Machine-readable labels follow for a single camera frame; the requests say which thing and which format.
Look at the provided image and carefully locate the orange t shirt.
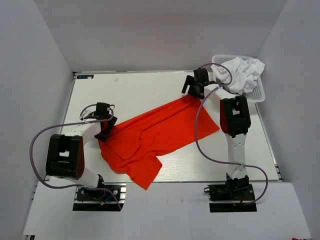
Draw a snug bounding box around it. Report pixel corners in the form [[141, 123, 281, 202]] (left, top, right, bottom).
[[99, 95, 220, 190]]

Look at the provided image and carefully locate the white t shirt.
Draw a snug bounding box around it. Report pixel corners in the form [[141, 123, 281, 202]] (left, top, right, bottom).
[[220, 57, 265, 95]]

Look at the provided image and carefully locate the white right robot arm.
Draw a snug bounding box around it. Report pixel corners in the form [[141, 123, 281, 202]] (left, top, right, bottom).
[[181, 68, 251, 200]]

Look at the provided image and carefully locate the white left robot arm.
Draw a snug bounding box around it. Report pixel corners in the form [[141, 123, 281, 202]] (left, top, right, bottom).
[[45, 102, 117, 200]]

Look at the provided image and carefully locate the blue label sticker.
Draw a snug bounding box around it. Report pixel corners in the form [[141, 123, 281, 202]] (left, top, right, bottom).
[[76, 74, 94, 79]]

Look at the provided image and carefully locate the white plastic basket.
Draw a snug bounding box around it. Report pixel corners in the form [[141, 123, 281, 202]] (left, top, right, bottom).
[[211, 54, 265, 104]]

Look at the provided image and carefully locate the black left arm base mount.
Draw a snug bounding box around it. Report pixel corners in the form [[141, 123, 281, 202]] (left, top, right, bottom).
[[72, 183, 127, 212]]

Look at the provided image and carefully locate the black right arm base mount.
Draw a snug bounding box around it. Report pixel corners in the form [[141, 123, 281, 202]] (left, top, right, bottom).
[[203, 183, 257, 213]]

